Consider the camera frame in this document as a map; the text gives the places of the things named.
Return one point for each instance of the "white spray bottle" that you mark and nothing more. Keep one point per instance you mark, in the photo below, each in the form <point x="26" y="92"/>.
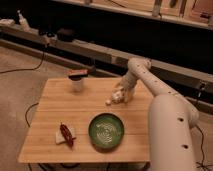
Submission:
<point x="23" y="21"/>

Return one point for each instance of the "black device on ledge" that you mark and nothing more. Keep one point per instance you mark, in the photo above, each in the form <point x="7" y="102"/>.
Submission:
<point x="66" y="35"/>

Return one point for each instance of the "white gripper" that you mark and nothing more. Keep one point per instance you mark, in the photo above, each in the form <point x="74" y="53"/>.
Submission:
<point x="127" y="85"/>

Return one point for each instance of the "clear plastic cup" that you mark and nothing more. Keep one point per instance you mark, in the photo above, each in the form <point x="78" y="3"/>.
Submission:
<point x="77" y="85"/>

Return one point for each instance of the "red chili pepper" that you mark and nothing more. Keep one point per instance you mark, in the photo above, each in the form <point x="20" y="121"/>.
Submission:
<point x="66" y="134"/>

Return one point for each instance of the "green ceramic bowl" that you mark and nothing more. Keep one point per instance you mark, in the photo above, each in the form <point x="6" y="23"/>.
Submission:
<point x="106" y="131"/>

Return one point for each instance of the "white napkin piece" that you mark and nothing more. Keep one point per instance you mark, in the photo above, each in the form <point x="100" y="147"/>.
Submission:
<point x="60" y="139"/>

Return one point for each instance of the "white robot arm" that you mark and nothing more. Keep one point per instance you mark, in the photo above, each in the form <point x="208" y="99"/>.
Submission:
<point x="170" y="118"/>

